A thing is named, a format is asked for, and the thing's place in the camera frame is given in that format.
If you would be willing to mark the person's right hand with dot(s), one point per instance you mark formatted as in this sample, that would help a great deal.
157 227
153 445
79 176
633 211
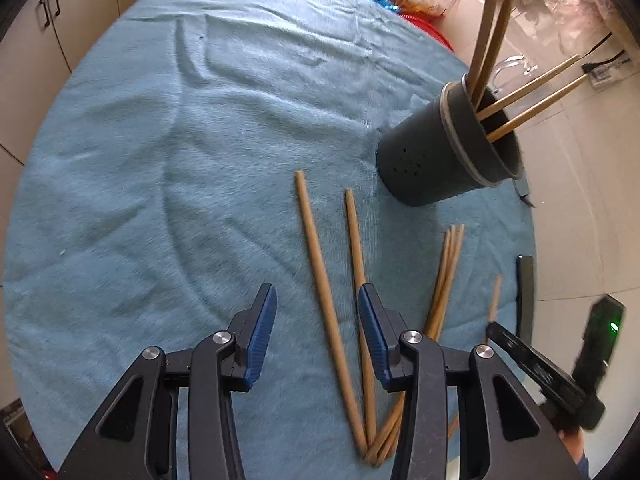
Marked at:
572 444

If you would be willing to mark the large red colander basin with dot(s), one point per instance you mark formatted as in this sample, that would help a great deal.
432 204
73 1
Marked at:
430 30

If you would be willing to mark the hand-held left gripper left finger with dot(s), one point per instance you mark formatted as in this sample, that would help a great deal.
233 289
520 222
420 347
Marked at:
260 330

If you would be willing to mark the dark grey chopstick holder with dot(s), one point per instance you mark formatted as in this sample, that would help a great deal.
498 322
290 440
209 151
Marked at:
425 160

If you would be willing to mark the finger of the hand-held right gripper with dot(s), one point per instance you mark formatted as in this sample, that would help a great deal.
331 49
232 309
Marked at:
530 360
525 295

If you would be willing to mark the blue tablecloth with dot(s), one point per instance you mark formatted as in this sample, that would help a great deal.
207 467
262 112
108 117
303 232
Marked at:
175 185

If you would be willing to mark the beige lower kitchen cabinets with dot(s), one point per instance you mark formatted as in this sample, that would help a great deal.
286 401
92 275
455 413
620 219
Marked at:
75 35

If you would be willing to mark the bunch of hanging plastic bags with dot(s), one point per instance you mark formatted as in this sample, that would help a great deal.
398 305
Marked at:
575 10

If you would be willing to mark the clear glass mug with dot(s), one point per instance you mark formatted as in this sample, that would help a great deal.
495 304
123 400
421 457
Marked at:
520 62

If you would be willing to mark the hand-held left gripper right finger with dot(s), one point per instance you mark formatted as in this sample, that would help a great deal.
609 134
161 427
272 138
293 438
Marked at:
372 335

